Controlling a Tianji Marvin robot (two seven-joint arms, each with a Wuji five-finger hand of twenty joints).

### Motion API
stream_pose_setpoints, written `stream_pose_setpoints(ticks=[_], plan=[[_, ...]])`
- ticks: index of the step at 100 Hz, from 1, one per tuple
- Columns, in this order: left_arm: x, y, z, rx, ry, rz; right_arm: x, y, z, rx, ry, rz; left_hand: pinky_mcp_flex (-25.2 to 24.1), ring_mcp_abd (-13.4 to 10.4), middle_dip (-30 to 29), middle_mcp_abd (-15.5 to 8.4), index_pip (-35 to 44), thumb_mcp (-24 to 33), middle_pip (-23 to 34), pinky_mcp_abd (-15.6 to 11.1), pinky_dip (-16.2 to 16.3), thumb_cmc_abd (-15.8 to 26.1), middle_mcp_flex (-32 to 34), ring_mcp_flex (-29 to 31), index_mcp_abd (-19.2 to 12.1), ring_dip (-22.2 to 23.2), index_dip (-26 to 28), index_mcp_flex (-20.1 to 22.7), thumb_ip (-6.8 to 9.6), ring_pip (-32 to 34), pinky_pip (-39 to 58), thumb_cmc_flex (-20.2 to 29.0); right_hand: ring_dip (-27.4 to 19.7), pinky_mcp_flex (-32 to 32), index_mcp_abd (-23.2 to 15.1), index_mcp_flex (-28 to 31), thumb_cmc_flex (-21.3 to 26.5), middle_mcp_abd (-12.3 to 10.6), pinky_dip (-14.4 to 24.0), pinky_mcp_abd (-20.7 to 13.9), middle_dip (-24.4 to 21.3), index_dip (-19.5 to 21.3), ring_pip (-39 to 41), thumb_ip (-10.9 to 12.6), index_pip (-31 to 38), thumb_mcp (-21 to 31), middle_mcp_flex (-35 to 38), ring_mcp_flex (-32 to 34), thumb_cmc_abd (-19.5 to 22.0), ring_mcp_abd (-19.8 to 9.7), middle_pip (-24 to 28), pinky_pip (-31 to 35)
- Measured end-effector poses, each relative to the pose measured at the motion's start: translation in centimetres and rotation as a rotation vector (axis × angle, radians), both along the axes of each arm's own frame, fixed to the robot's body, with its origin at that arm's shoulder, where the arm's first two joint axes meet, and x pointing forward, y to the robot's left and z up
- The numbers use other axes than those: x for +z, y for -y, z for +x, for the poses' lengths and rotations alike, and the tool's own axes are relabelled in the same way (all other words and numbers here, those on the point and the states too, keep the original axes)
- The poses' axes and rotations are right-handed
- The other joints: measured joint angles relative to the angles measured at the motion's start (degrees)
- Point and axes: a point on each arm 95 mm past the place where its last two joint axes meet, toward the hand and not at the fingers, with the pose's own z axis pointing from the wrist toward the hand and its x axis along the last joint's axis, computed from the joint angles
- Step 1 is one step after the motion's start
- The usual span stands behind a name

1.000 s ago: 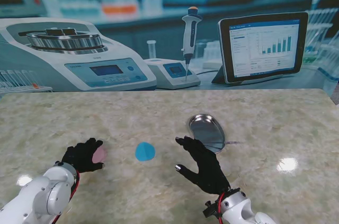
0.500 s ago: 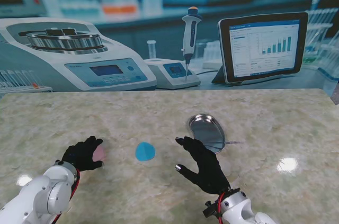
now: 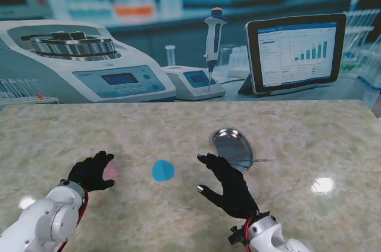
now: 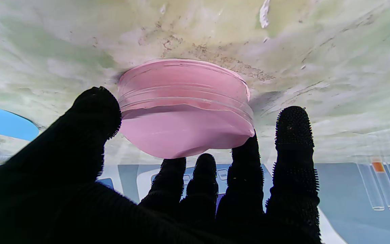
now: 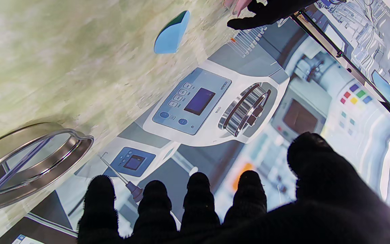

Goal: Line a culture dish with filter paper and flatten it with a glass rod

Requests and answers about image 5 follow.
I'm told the printed laboratory backdrop banner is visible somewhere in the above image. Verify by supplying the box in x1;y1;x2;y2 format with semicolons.
0;0;390;244

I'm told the kidney-shaped steel tray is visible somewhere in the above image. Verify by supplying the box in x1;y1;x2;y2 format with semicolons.
0;122;94;215

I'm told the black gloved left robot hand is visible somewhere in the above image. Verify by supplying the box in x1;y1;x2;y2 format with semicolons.
227;0;317;30

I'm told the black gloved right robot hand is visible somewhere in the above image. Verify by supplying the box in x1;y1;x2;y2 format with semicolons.
77;132;390;244

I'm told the blue round dish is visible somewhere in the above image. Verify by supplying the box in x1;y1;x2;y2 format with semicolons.
154;10;190;55

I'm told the pink culture dish lid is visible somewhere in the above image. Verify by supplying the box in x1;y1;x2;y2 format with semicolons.
224;0;250;16

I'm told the black backdrop frame pole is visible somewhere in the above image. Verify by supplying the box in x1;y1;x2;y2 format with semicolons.
291;12;390;112

